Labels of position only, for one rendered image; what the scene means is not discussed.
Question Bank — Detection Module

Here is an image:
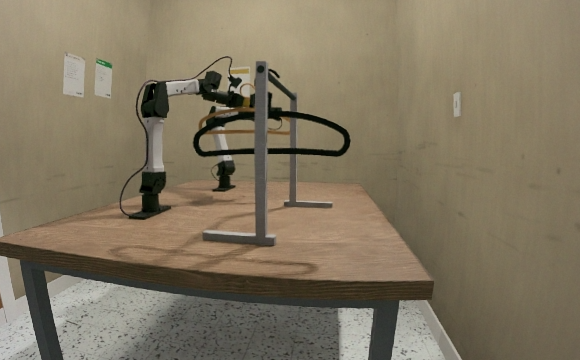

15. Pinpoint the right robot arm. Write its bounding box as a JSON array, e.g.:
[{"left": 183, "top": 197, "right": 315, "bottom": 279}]
[{"left": 128, "top": 70, "right": 222, "bottom": 220}]

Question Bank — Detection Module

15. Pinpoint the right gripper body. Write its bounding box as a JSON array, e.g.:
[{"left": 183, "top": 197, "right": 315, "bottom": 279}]
[{"left": 216, "top": 90, "right": 244, "bottom": 109}]

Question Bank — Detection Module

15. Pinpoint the grey metal hanger rack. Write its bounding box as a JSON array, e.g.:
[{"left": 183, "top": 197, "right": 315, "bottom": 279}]
[{"left": 202, "top": 61, "right": 333, "bottom": 246}]

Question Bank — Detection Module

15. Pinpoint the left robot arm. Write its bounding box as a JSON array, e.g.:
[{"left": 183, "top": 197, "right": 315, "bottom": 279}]
[{"left": 206, "top": 93, "right": 282, "bottom": 192}]

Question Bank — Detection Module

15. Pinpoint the black clothes hanger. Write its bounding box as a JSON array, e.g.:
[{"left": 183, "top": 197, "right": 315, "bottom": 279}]
[{"left": 193, "top": 92, "right": 351, "bottom": 157}]

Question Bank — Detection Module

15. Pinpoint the orange wire hanger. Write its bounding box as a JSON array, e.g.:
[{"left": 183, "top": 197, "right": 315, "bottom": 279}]
[{"left": 198, "top": 83, "right": 290, "bottom": 135}]

